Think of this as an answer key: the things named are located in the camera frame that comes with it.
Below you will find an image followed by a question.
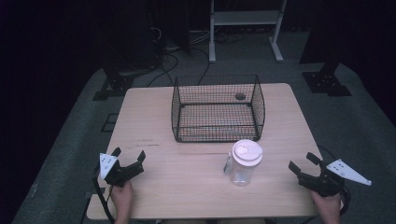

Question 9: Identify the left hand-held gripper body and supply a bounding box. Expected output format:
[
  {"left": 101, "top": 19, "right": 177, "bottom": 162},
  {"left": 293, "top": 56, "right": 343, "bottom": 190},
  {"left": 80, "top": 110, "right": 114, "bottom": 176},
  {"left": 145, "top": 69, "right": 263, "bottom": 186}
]
[{"left": 99, "top": 152, "right": 146, "bottom": 189}]

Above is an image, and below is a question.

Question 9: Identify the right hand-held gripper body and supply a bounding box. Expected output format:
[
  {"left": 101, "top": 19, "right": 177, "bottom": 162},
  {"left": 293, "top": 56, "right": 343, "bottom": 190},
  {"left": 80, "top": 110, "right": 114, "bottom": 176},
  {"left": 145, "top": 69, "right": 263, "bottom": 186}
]
[{"left": 297, "top": 158, "right": 373, "bottom": 198}]

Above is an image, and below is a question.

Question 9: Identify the clear jar with white lid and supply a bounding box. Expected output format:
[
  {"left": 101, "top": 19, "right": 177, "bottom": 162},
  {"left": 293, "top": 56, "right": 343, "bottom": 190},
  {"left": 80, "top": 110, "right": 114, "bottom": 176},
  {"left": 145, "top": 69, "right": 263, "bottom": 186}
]
[{"left": 222, "top": 138, "right": 263, "bottom": 188}]

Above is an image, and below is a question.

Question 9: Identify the black wire mesh basket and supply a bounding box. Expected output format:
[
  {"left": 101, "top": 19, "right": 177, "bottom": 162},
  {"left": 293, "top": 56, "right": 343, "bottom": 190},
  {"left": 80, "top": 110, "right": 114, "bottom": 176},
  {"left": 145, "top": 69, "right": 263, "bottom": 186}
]
[{"left": 170, "top": 74, "right": 266, "bottom": 144}]

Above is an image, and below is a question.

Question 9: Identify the person's right hand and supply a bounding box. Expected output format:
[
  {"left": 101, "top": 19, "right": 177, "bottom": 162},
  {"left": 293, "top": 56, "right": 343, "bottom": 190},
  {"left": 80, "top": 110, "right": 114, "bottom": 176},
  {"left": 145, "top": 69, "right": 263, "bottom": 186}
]
[{"left": 309, "top": 189, "right": 343, "bottom": 224}]

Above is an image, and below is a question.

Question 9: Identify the person's left hand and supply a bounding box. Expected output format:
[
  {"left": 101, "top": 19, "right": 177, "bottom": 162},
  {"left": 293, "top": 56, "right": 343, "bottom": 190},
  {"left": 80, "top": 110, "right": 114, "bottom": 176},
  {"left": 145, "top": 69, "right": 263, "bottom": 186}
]
[{"left": 109, "top": 180, "right": 134, "bottom": 224}]

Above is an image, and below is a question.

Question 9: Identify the black stand base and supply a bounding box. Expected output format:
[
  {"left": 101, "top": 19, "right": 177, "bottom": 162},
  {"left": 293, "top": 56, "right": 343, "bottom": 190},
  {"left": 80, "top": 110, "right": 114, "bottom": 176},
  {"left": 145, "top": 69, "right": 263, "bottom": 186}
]
[
  {"left": 92, "top": 60, "right": 135, "bottom": 102},
  {"left": 299, "top": 55, "right": 353, "bottom": 98}
]

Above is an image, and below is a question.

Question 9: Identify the white metal stand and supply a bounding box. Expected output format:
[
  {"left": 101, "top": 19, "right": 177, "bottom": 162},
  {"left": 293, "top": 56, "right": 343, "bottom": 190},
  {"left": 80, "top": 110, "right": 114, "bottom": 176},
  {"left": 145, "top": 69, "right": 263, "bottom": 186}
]
[{"left": 208, "top": 0, "right": 288, "bottom": 64}]

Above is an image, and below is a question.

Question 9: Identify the black square floor frame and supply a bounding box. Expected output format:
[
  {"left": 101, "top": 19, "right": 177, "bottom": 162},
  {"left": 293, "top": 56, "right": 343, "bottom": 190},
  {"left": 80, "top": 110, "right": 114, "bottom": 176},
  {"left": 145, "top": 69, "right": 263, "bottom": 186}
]
[{"left": 100, "top": 113, "right": 120, "bottom": 133}]

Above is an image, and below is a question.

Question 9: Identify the bundle of floor cables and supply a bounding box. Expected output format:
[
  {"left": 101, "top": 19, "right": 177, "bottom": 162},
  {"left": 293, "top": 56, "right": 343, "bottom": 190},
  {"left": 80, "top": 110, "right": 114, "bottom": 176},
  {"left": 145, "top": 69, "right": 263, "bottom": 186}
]
[{"left": 146, "top": 26, "right": 247, "bottom": 88}]

